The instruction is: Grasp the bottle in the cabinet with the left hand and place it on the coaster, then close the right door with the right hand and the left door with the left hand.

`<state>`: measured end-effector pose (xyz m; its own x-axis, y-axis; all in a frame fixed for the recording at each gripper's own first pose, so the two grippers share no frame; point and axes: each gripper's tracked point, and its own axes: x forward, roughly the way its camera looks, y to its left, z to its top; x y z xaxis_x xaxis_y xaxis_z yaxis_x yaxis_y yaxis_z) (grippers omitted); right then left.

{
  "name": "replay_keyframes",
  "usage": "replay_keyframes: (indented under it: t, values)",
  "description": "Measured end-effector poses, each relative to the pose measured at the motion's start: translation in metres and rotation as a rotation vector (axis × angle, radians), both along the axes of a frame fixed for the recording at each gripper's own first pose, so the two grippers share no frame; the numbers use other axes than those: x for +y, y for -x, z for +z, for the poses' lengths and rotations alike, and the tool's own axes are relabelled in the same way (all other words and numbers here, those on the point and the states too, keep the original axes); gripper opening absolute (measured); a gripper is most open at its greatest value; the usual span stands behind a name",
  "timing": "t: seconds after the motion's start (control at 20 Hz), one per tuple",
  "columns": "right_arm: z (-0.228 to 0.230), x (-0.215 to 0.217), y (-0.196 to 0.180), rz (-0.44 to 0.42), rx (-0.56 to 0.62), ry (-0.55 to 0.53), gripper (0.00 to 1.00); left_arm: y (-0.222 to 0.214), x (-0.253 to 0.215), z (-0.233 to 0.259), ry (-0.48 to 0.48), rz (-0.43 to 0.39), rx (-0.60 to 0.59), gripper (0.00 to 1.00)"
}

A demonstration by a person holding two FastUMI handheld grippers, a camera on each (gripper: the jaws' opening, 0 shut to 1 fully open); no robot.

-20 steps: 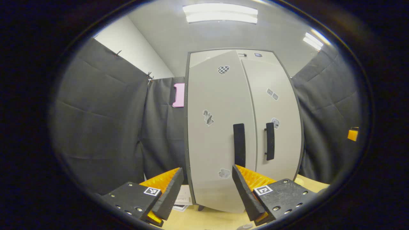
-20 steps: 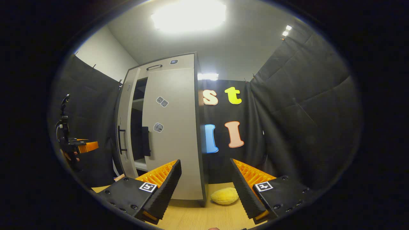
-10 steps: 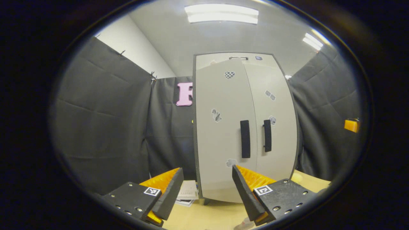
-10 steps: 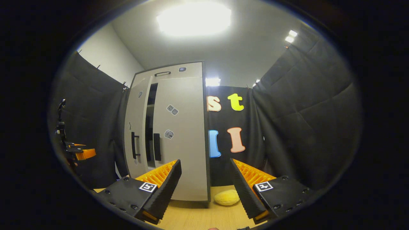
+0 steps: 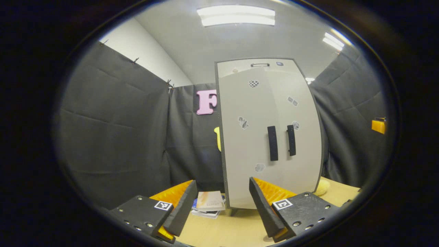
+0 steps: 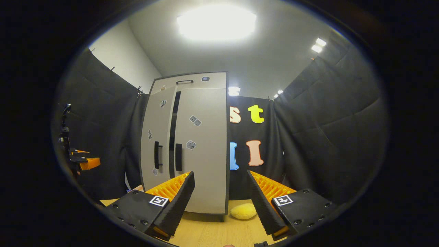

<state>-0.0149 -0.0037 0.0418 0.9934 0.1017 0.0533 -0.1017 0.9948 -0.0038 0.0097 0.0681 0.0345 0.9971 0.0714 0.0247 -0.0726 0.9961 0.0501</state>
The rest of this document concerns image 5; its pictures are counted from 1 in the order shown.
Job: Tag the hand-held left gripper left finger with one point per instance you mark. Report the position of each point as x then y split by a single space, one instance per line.
181 209

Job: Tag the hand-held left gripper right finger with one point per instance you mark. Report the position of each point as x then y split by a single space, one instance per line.
262 209

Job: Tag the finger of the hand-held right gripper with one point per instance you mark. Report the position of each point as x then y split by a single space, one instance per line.
378 126

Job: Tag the grey cabinet door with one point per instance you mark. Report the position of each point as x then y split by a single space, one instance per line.
305 154
247 144

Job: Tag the grey cabinet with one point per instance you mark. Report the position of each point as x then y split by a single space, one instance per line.
233 211

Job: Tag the grey cabinet drawer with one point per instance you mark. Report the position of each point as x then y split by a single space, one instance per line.
240 65

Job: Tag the blue cover book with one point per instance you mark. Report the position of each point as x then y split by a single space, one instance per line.
205 213

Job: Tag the white orange cover book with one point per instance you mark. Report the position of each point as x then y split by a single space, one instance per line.
210 200

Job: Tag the black backdrop cloth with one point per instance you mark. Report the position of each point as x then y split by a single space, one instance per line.
113 137

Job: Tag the large ceiling light panel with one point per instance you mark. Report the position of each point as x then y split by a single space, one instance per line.
236 15

